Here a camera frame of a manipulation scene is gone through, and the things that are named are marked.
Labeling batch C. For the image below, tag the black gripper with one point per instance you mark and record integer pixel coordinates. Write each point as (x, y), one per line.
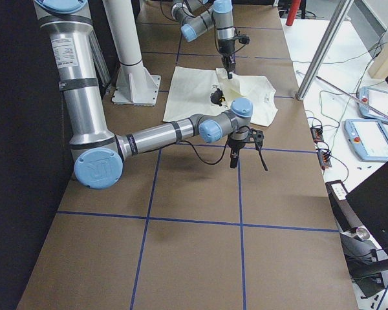
(226, 48)
(236, 143)

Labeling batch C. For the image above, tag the cream long-sleeve printed shirt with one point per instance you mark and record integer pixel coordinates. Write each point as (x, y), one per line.
(197, 91)

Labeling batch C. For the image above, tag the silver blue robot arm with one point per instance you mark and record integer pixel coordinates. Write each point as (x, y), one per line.
(99, 154)
(217, 17)

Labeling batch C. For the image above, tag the orange black connector block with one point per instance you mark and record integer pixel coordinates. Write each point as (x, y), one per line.
(317, 134)

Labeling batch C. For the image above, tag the red cylinder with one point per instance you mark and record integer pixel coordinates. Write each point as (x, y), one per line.
(294, 7)

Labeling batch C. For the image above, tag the metal reacher grabber stick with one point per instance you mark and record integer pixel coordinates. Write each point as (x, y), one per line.
(359, 101)

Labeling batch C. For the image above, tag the black box with label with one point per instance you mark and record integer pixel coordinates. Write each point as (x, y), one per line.
(348, 222)

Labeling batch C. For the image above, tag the near blue teach pendant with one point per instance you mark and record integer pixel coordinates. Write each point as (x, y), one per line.
(368, 139)

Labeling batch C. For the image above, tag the blue teach pendant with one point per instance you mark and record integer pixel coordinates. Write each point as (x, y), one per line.
(368, 139)
(378, 99)

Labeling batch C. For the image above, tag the black monitor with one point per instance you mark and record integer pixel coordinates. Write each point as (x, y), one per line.
(369, 200)

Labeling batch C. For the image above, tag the far blue teach pendant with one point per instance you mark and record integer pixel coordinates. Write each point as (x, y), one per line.
(378, 99)

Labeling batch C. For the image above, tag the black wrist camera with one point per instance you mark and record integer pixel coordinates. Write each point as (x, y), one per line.
(243, 39)
(256, 137)

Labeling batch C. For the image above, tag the white post with base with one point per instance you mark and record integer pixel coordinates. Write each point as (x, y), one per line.
(134, 84)

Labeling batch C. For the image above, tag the aluminium frame post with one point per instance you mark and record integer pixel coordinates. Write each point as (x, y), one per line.
(326, 41)

